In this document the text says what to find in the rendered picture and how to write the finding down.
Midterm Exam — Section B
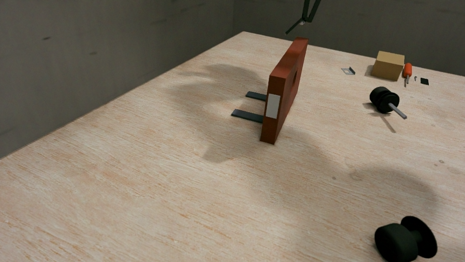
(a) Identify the orange-handled screwdriver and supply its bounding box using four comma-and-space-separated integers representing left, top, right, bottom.
404, 63, 412, 84

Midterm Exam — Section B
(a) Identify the black door knob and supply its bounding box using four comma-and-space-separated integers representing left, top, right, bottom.
369, 87, 407, 120
374, 216, 437, 262

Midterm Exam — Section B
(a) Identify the brown cardboard box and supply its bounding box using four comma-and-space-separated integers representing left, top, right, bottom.
371, 51, 405, 81

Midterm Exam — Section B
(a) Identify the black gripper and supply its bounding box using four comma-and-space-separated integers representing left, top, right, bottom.
284, 0, 321, 35

